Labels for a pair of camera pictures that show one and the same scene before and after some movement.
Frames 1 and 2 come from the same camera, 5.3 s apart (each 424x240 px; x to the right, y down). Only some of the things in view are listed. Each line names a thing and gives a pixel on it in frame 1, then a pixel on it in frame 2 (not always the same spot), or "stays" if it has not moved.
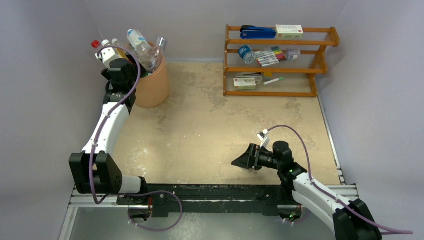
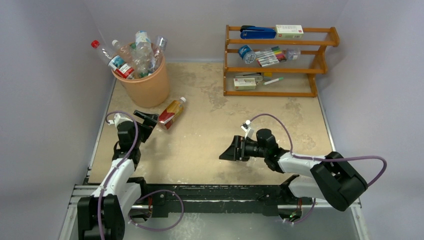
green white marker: (275, 80) stays
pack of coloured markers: (270, 56) stays
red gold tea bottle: (121, 53) → (168, 116)
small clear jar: (292, 54) stays
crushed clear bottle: (105, 41) → (128, 54)
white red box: (289, 31) stays
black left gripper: (106, 73) → (150, 121)
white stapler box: (244, 83) stays
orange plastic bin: (154, 88) stays
